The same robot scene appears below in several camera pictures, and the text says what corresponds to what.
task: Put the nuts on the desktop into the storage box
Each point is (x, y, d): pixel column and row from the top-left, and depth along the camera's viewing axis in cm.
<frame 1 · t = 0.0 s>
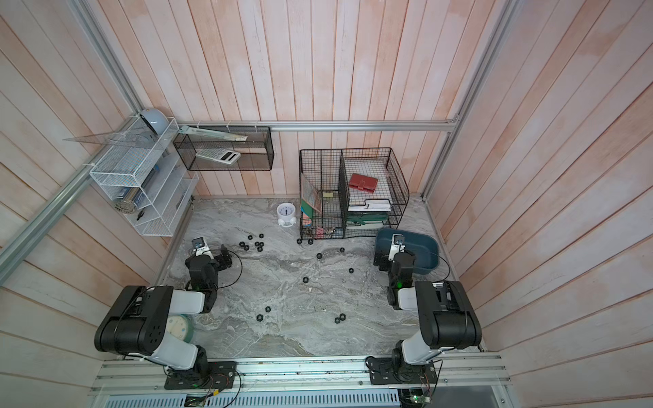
left hand: (212, 250, 93), fingers open
right hand: (391, 245, 94), fingers open
dark teal storage box: (425, 251, 103), on the table
white calculator: (223, 155, 100), point 28 cm above the table
small white alarm clock: (286, 212, 113), point 3 cm above the table
black nut front left: (259, 317, 86), on the table
black nut front left 2: (268, 308, 88), on the table
black nut front right: (337, 320, 85), on the table
black nut front right 2: (343, 316, 85), on the table
black nut centre: (305, 280, 95), on the table
black nut centre right: (351, 270, 97), on the table

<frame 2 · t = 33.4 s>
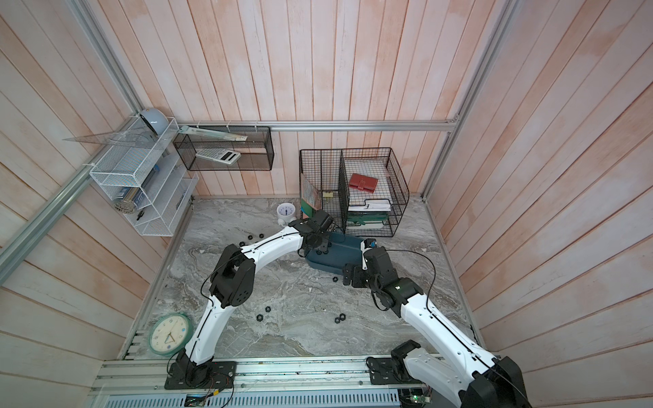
left hand: (319, 244, 99), fingers open
right hand: (354, 267, 83), fingers open
dark teal storage box: (344, 250, 104), on the table
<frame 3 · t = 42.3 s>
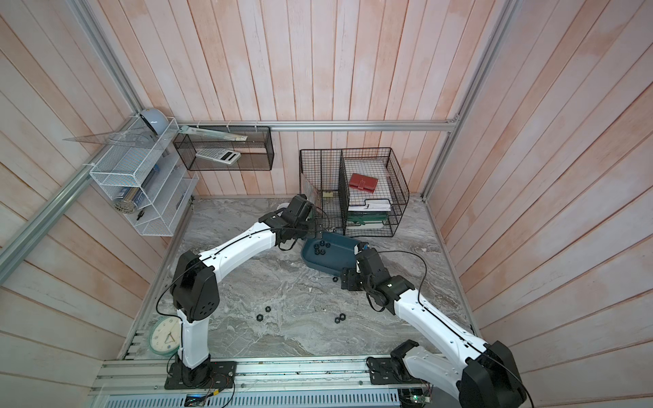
left hand: (310, 230, 90), fingers open
right hand: (349, 272, 84), fingers open
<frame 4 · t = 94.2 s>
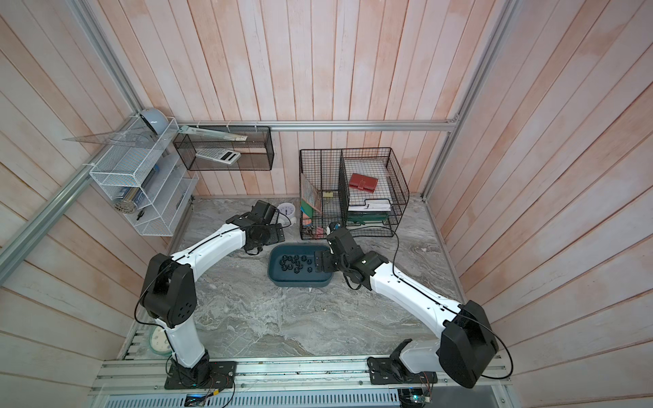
left hand: (270, 240, 93), fingers open
right hand: (325, 253, 83), fingers open
dark teal storage box: (293, 265, 99), on the table
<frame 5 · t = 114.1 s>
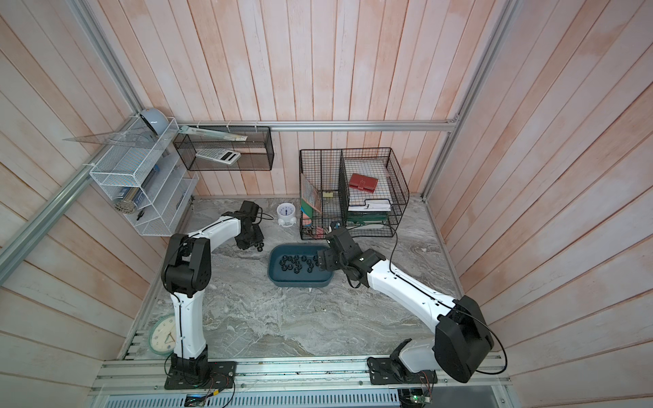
left hand: (256, 242, 104), fingers open
right hand: (331, 251, 85), fingers open
